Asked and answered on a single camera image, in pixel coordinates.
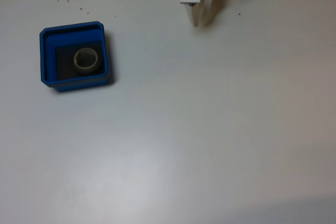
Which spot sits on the blue square box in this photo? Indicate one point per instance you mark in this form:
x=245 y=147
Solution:
x=48 y=58

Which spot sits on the black tape roll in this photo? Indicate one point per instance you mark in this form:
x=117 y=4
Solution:
x=86 y=70

